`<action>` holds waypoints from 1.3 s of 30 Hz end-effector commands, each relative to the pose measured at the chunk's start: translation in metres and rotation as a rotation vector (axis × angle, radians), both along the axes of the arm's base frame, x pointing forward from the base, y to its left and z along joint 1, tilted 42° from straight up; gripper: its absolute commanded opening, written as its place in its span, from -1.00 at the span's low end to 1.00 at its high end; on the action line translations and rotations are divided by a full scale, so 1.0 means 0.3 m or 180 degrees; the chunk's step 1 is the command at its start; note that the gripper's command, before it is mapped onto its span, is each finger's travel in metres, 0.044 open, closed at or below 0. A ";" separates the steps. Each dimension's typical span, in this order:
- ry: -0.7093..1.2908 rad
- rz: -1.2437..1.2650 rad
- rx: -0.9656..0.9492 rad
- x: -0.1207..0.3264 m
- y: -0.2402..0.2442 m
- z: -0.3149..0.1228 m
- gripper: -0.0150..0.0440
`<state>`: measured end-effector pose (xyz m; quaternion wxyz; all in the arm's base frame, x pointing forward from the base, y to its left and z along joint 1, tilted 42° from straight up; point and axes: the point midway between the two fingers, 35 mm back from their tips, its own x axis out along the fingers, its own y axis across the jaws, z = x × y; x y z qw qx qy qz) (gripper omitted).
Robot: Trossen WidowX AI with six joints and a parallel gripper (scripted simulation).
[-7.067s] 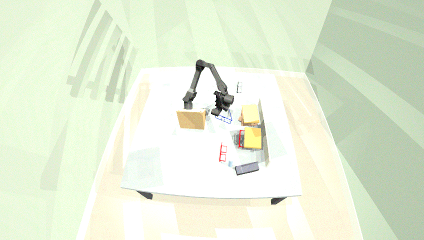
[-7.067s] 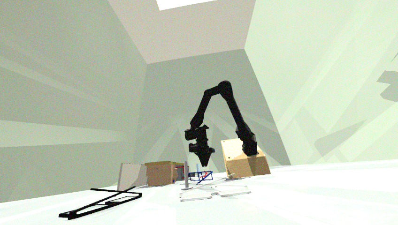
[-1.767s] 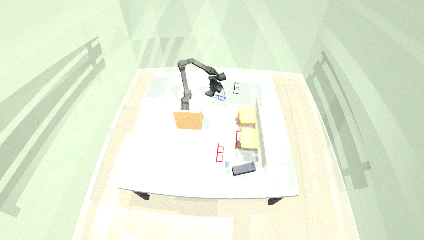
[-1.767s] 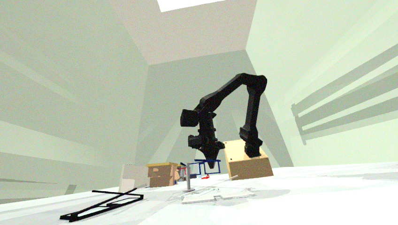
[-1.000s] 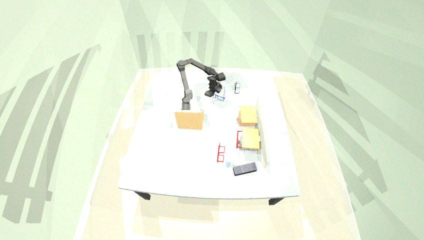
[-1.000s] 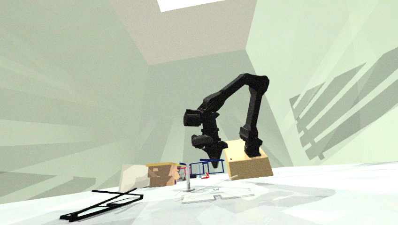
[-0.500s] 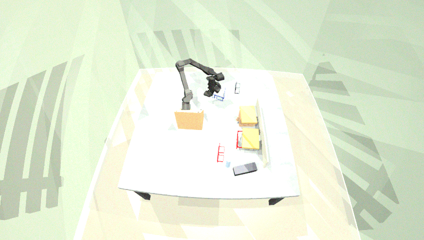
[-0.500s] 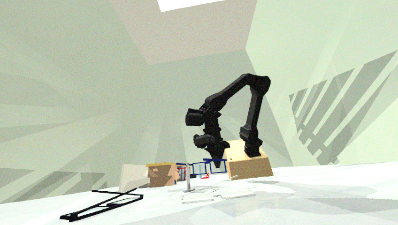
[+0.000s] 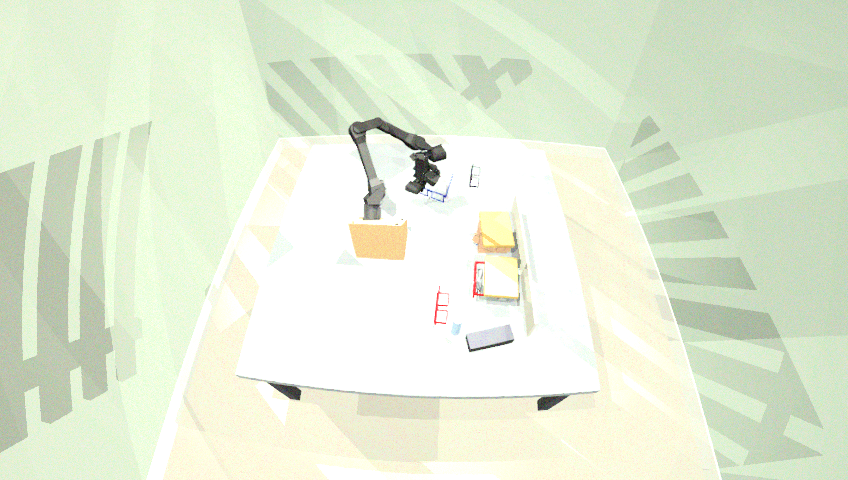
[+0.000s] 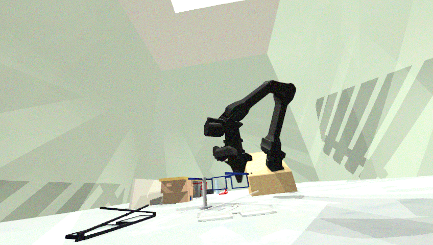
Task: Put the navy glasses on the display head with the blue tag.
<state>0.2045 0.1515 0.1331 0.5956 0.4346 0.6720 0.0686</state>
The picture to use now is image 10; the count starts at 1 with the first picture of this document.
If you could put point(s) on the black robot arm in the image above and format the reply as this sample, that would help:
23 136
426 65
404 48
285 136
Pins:
229 122

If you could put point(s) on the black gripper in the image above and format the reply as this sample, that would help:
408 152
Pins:
237 157

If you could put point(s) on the white post on flat base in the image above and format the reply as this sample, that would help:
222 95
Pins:
204 206

